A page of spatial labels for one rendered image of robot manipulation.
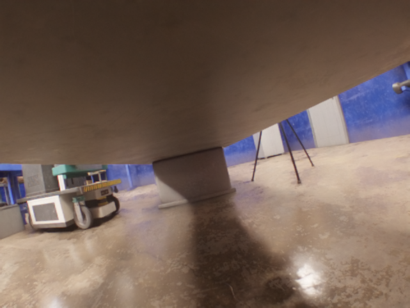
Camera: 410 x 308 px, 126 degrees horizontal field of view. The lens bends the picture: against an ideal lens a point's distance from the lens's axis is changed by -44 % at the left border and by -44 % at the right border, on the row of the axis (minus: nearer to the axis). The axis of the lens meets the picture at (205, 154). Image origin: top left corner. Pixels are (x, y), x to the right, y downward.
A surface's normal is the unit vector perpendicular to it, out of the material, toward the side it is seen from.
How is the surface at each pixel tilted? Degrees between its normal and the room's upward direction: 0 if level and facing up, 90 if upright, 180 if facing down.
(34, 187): 90
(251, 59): 180
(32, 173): 90
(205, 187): 90
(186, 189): 90
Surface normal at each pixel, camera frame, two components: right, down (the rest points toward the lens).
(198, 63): 0.22, 0.97
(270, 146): 0.07, -0.05
